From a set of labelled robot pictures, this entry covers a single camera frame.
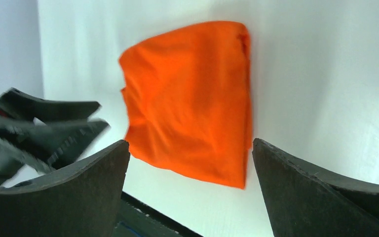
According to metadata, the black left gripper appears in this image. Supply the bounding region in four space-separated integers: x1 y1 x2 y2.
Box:
0 88 109 185

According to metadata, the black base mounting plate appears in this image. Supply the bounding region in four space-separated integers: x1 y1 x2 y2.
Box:
113 192 201 237

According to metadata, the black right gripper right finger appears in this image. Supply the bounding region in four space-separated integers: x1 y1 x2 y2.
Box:
252 138 379 237

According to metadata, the orange t shirt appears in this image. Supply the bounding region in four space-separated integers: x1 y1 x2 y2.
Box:
118 21 253 189

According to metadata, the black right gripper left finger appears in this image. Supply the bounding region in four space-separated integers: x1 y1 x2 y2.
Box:
0 140 130 237

